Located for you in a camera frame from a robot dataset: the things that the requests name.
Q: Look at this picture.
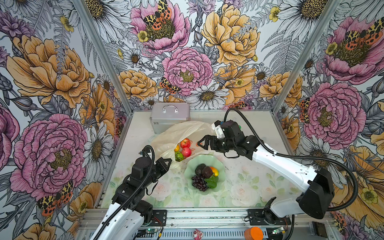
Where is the black phone device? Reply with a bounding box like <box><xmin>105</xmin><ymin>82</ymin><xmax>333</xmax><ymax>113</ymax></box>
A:
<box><xmin>309</xmin><ymin>222</ymin><xmax>328</xmax><ymax>238</ymax></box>

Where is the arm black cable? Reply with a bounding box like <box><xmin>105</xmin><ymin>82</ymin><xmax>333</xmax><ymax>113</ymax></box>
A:
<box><xmin>223</xmin><ymin>107</ymin><xmax>359</xmax><ymax>240</ymax></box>
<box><xmin>91</xmin><ymin>144</ymin><xmax>156</xmax><ymax>240</ymax></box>

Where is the red white small object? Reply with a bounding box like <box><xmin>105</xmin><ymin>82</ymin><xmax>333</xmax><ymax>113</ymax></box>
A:
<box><xmin>193</xmin><ymin>229</ymin><xmax>204</xmax><ymax>240</ymax></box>

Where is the dark avocado fruit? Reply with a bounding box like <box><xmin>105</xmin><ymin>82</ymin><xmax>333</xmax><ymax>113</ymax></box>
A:
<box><xmin>195</xmin><ymin>164</ymin><xmax>206</xmax><ymax>176</ymax></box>

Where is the red pink apple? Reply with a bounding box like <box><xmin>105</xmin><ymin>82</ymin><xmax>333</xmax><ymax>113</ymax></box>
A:
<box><xmin>181</xmin><ymin>148</ymin><xmax>192</xmax><ymax>159</ymax></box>

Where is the silver metal case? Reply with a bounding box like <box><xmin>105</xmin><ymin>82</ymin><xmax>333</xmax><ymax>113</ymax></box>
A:
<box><xmin>150</xmin><ymin>103</ymin><xmax>190</xmax><ymax>134</ymax></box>

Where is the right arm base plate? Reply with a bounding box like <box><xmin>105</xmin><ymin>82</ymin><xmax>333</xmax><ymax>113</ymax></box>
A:
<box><xmin>244</xmin><ymin>209</ymin><xmax>291</xmax><ymax>226</ymax></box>

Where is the green bumpy fruit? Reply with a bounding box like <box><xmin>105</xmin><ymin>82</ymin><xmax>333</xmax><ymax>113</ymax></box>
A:
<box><xmin>175</xmin><ymin>152</ymin><xmax>185</xmax><ymax>162</ymax></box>

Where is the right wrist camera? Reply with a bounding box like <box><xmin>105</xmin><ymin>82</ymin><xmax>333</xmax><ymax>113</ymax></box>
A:
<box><xmin>212</xmin><ymin>120</ymin><xmax>245</xmax><ymax>142</ymax></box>

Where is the small yellow orange mango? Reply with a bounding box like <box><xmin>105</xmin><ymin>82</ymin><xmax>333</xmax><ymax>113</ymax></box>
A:
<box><xmin>210</xmin><ymin>167</ymin><xmax>219</xmax><ymax>177</ymax></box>

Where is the light green wavy plate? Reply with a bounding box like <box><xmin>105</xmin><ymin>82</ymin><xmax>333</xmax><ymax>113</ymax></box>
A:
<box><xmin>184</xmin><ymin>155</ymin><xmax>226</xmax><ymax>195</ymax></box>

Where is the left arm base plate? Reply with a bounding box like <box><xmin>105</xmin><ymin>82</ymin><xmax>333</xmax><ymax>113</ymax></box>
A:
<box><xmin>144</xmin><ymin>210</ymin><xmax>168</xmax><ymax>227</ymax></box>

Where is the dark purple grape bunch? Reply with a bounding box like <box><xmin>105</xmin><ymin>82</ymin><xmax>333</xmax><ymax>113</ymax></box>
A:
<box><xmin>191</xmin><ymin>175</ymin><xmax>219</xmax><ymax>192</ymax></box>

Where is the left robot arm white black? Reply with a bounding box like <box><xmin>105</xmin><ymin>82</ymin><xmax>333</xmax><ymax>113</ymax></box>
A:
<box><xmin>90</xmin><ymin>157</ymin><xmax>172</xmax><ymax>240</ymax></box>

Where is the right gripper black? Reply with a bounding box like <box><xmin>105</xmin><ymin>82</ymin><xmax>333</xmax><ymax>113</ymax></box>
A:
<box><xmin>197</xmin><ymin>134</ymin><xmax>236</xmax><ymax>155</ymax></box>

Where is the orange round cap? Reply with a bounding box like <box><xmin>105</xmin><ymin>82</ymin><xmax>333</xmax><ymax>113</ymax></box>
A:
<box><xmin>244</xmin><ymin>227</ymin><xmax>264</xmax><ymax>240</ymax></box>

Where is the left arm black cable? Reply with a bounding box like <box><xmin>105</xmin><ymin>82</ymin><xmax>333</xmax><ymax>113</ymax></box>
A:
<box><xmin>91</xmin><ymin>144</ymin><xmax>156</xmax><ymax>240</ymax></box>

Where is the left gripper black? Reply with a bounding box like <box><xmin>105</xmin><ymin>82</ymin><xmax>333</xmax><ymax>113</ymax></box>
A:
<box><xmin>143</xmin><ymin>157</ymin><xmax>172</xmax><ymax>187</ymax></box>

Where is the crinkled red fruit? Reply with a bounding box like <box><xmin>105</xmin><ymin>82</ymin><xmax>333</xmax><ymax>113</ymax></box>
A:
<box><xmin>180</xmin><ymin>138</ymin><xmax>192</xmax><ymax>149</ymax></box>

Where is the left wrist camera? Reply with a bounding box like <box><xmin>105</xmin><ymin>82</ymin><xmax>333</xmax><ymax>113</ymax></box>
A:
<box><xmin>130</xmin><ymin>157</ymin><xmax>152</xmax><ymax>184</ymax></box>

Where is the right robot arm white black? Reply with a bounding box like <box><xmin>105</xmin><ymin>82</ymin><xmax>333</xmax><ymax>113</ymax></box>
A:
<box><xmin>197</xmin><ymin>135</ymin><xmax>335</xmax><ymax>223</ymax></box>

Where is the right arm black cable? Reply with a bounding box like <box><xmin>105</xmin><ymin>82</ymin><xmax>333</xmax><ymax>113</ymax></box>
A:
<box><xmin>223</xmin><ymin>107</ymin><xmax>359</xmax><ymax>240</ymax></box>

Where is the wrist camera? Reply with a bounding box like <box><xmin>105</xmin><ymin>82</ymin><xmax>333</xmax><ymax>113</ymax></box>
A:
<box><xmin>130</xmin><ymin>157</ymin><xmax>152</xmax><ymax>184</ymax></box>
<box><xmin>212</xmin><ymin>120</ymin><xmax>245</xmax><ymax>142</ymax></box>

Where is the dark brown fruit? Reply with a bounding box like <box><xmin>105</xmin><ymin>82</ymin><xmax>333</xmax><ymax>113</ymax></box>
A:
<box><xmin>202</xmin><ymin>166</ymin><xmax>212</xmax><ymax>179</ymax></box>

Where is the aluminium frame rail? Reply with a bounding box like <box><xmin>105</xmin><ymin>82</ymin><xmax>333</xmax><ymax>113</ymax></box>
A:
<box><xmin>74</xmin><ymin>206</ymin><xmax>340</xmax><ymax>240</ymax></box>

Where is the translucent yellow plastic bag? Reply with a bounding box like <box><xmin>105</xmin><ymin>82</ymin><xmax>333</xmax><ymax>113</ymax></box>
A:
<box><xmin>151</xmin><ymin>121</ymin><xmax>215</xmax><ymax>170</ymax></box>

